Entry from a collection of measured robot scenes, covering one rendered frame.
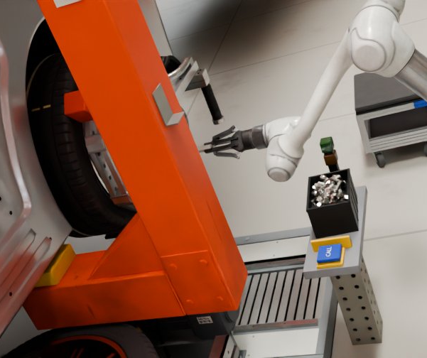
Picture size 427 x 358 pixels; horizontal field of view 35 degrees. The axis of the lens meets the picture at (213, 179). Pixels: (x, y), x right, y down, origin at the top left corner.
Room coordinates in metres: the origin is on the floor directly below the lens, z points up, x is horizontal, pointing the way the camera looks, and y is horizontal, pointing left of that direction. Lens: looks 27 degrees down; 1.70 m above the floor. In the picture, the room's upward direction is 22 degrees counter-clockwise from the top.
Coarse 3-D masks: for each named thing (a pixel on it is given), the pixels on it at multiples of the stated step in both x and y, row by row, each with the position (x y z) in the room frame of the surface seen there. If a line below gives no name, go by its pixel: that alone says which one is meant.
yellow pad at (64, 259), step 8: (64, 248) 1.85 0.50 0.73; (56, 256) 1.81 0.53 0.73; (64, 256) 1.81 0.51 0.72; (72, 256) 1.84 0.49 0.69; (56, 264) 1.77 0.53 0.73; (64, 264) 1.80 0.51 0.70; (48, 272) 1.74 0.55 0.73; (56, 272) 1.76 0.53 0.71; (64, 272) 1.78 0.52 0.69; (40, 280) 1.76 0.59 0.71; (48, 280) 1.75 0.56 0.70; (56, 280) 1.74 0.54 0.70
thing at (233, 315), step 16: (144, 320) 1.89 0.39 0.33; (160, 320) 1.87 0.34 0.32; (176, 320) 1.85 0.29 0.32; (192, 320) 1.80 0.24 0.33; (208, 320) 1.77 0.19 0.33; (224, 320) 1.77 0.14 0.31; (160, 336) 1.86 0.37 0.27; (176, 336) 1.88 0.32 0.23; (192, 336) 1.85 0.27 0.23; (208, 336) 1.78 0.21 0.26; (176, 352) 1.85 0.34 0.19; (192, 352) 1.83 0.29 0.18; (208, 352) 1.80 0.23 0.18; (240, 352) 1.85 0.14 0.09
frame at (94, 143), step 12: (96, 132) 2.03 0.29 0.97; (96, 144) 1.96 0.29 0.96; (96, 156) 1.97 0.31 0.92; (108, 156) 1.96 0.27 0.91; (108, 168) 2.00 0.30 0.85; (108, 180) 1.97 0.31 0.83; (120, 180) 1.96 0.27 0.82; (120, 192) 1.97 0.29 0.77; (120, 204) 1.98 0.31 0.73; (132, 204) 1.97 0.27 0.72
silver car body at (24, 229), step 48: (0, 0) 2.09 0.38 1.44; (144, 0) 2.95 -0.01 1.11; (0, 48) 2.01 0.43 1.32; (0, 96) 1.93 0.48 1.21; (0, 144) 1.85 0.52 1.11; (0, 192) 1.76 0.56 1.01; (48, 192) 1.89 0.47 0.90; (0, 240) 1.67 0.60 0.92; (48, 240) 1.79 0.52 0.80; (0, 288) 1.56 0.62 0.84; (0, 336) 1.48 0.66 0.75
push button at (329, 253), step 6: (324, 246) 1.70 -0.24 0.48; (330, 246) 1.68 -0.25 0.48; (336, 246) 1.67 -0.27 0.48; (318, 252) 1.68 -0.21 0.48; (324, 252) 1.67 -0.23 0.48; (330, 252) 1.66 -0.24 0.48; (336, 252) 1.65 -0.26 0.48; (318, 258) 1.65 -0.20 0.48; (324, 258) 1.64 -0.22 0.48; (330, 258) 1.63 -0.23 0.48; (336, 258) 1.62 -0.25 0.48
